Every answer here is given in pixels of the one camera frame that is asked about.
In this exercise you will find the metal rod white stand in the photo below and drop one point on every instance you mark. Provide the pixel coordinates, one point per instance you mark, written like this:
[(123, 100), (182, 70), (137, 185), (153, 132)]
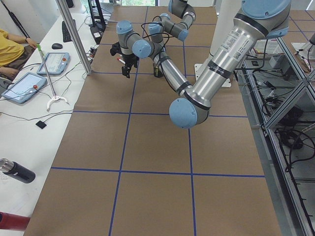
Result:
[(54, 97)]

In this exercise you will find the red white marker pen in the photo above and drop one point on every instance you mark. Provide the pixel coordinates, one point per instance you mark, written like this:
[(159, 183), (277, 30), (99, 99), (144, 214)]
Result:
[(120, 59)]

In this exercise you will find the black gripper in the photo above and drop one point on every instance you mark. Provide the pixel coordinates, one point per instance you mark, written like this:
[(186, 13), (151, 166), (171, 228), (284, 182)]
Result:
[(128, 59)]

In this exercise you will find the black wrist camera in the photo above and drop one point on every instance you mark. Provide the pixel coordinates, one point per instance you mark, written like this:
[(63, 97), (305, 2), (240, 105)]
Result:
[(115, 49)]

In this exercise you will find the person in yellow shirt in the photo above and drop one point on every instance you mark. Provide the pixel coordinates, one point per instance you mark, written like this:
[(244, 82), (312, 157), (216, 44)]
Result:
[(15, 51)]

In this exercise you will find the far blue teach pendant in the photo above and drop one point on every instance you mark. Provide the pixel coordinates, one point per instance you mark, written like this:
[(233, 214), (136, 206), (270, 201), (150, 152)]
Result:
[(57, 62)]

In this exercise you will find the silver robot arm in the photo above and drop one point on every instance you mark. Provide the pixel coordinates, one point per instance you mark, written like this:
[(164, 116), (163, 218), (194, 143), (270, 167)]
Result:
[(174, 22), (255, 20)]

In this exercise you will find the blue teach pendant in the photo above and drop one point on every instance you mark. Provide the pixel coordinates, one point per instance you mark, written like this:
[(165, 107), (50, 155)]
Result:
[(23, 90), (57, 62)]

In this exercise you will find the small black square pad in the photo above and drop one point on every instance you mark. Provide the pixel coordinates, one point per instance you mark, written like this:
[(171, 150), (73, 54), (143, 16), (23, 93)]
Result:
[(41, 124)]

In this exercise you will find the black keyboard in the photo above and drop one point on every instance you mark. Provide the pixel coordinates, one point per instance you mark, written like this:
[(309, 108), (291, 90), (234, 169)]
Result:
[(65, 33)]

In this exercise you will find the near blue teach pendant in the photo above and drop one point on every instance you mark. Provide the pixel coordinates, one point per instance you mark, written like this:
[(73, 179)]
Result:
[(23, 90)]

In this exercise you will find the black thermos bottle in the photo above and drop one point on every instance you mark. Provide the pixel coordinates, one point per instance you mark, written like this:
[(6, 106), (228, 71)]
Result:
[(16, 171)]

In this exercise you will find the black computer mouse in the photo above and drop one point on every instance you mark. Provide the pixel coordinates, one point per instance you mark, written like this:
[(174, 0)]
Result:
[(56, 46)]

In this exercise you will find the red bottle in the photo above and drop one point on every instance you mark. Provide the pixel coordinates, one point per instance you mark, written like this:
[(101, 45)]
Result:
[(13, 222)]

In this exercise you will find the black mesh pen holder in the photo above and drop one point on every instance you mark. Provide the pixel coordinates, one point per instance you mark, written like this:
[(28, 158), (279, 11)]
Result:
[(156, 71)]

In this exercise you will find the aluminium frame post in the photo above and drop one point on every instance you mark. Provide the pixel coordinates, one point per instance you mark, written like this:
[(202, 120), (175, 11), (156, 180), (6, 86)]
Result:
[(64, 10)]

